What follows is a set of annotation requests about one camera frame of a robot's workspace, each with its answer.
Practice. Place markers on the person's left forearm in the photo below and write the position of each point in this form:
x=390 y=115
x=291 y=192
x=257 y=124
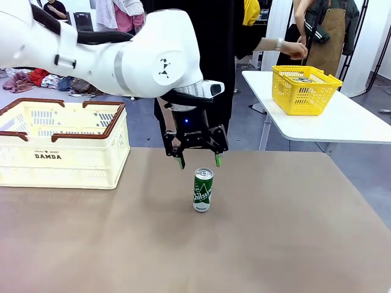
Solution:
x=265 y=44

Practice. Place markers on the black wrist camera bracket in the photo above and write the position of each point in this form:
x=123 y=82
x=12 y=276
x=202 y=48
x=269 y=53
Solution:
x=186 y=99

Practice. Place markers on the red cloth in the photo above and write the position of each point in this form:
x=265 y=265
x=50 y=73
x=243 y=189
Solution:
x=38 y=77

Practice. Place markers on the person's left hand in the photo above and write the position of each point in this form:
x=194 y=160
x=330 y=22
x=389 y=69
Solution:
x=296 y=51

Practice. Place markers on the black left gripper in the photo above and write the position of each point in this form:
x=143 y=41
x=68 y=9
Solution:
x=192 y=131

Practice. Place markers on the white wrist watch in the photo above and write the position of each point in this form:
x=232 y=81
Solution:
x=279 y=44

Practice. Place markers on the white patterned cloth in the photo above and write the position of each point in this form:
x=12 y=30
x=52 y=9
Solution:
x=50 y=81

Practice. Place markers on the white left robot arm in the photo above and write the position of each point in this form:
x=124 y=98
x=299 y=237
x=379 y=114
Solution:
x=137 y=61

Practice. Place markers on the dark storage shelf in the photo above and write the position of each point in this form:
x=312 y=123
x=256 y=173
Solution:
x=264 y=15

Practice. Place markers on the pink patterned cloth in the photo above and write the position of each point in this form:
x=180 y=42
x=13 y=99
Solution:
x=18 y=84

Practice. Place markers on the dark brown wall panel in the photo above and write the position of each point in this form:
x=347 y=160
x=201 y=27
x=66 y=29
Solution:
x=84 y=21

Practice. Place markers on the figure in brown apron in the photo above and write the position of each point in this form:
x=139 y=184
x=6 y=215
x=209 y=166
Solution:
x=333 y=30

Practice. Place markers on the seated person in black shirt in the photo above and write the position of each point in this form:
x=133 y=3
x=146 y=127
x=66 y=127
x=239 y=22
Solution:
x=56 y=7

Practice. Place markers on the yellow plastic basket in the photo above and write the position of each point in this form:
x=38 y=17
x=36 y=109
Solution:
x=299 y=97

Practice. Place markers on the person in black clothing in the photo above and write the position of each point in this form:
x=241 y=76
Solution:
x=220 y=45

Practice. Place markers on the blue cloth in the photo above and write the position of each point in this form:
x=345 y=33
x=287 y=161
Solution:
x=64 y=84

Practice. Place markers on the person's right forearm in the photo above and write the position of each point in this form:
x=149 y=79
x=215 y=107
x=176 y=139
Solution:
x=166 y=117

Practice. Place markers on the person's right hand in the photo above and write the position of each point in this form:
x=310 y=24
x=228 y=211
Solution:
x=176 y=143

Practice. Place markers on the black truss stand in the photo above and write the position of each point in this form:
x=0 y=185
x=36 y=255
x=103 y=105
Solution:
x=344 y=65

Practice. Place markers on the yellow hanging garment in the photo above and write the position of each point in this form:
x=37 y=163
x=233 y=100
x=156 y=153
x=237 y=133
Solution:
x=251 y=12

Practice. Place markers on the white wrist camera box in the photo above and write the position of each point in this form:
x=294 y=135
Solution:
x=210 y=88

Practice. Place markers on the black slanted stand pole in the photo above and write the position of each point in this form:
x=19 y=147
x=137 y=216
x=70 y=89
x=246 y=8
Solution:
x=376 y=68

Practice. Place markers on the small grey floor object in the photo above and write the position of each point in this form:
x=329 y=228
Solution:
x=385 y=111

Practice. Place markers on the cream folding shopping basket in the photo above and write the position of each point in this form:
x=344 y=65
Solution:
x=76 y=171

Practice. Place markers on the white side table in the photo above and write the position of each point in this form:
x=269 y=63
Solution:
x=336 y=122

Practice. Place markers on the person in pink top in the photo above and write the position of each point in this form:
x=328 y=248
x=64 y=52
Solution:
x=128 y=18

